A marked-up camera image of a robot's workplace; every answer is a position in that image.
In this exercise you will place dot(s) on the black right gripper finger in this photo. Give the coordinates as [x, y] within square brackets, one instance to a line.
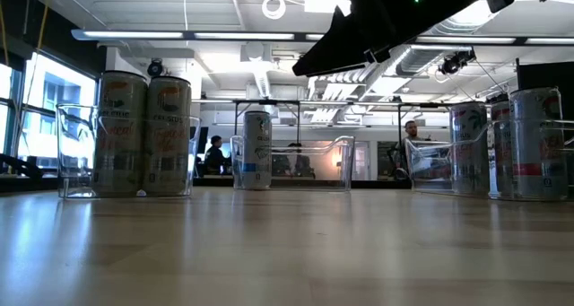
[341, 46]

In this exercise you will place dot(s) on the clear plastic bin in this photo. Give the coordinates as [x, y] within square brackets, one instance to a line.
[426, 167]
[314, 162]
[72, 153]

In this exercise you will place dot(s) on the Celsius Arctic Vibe can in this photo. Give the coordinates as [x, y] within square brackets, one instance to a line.
[257, 153]

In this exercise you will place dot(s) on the Celsius Tropical Vibe can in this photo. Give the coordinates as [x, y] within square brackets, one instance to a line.
[168, 140]
[121, 140]

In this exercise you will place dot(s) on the white round ceiling lamp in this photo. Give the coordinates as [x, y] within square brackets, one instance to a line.
[269, 14]

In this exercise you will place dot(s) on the long ceiling light bar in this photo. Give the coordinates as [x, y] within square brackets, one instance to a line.
[244, 36]

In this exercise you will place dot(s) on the person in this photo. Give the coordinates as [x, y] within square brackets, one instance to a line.
[410, 137]
[216, 155]

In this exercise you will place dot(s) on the dark background equipment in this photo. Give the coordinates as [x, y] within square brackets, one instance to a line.
[300, 167]

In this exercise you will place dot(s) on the large black panel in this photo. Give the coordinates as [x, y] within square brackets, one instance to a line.
[538, 75]

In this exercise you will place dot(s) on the black computer monitor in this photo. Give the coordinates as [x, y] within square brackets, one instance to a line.
[202, 140]

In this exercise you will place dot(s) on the bright window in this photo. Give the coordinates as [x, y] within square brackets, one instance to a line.
[54, 117]

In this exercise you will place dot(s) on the silver ventilation duct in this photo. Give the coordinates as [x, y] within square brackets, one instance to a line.
[421, 59]

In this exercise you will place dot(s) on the black aluminium table frame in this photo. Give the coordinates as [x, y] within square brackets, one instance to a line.
[215, 183]

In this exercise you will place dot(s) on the black ceiling dome camera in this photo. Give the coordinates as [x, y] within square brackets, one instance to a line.
[155, 68]

